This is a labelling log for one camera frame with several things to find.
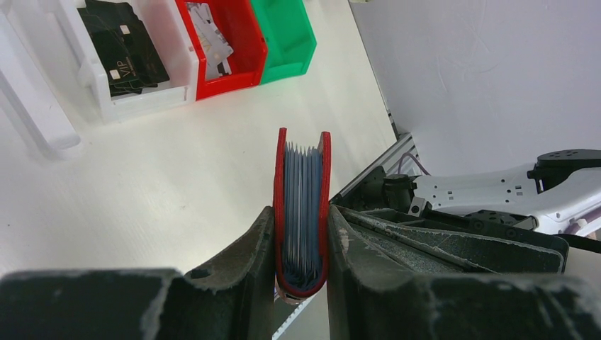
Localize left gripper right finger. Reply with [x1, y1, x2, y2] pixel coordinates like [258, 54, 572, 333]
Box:
[327, 205, 600, 339]

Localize white stand base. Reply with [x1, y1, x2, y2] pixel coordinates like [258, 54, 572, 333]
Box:
[1, 7, 82, 158]

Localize green plastic bin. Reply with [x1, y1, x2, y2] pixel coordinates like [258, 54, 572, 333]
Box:
[251, 0, 317, 84]

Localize red plastic bin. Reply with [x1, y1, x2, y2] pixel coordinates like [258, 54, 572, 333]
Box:
[176, 0, 268, 100]

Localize white plastic bin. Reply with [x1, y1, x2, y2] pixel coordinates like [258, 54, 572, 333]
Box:
[39, 1, 200, 121]

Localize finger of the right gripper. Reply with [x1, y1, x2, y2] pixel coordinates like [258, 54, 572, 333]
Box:
[338, 206, 569, 273]

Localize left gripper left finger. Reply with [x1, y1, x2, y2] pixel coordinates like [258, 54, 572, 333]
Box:
[1, 207, 275, 339]

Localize silver credit cards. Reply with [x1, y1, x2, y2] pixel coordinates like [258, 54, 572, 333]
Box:
[186, 2, 234, 81]

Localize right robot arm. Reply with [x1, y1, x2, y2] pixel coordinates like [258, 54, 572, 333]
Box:
[333, 149, 600, 259]

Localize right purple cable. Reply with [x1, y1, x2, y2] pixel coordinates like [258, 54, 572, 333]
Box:
[396, 151, 424, 177]

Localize red leather card holder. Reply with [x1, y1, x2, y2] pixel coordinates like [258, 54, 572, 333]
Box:
[272, 127, 332, 304]

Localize black credit cards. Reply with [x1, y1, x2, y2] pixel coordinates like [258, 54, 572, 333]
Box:
[77, 1, 170, 97]

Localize white cable duct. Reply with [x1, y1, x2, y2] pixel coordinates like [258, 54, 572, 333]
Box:
[271, 296, 315, 340]

